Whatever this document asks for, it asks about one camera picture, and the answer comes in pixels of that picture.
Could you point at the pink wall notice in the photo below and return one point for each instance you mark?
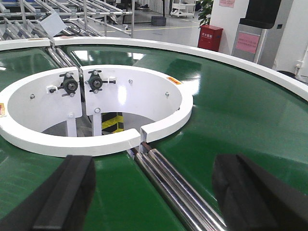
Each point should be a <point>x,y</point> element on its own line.
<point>227,3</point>

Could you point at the black bearing mount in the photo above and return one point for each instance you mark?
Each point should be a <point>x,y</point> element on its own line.
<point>95,81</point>
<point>69,84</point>

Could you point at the green potted plant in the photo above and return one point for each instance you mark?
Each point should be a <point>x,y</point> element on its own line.
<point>206,9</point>

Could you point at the white shelf cart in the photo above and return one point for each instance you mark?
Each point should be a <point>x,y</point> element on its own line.
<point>183,8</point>

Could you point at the red fire extinguisher box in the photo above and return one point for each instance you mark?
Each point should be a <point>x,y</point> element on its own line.
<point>210,37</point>

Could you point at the metal roller rack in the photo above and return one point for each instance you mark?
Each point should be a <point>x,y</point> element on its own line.
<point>84,18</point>

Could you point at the steel conveyor rollers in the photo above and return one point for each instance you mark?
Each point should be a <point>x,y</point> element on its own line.
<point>187,204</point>

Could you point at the grey kiosk black top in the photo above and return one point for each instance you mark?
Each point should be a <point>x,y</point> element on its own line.
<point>255,39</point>

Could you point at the grey control box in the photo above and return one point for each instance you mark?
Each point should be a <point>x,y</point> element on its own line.
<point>52,23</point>

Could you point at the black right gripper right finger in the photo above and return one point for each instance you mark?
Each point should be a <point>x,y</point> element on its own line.
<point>252,199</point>

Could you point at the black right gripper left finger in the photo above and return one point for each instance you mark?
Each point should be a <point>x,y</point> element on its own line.
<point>60,203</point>

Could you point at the right black bearing mount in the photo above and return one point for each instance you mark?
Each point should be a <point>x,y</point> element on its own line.
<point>95,81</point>

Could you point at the left black bearing mount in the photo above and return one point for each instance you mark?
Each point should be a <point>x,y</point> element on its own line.
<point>69,84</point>

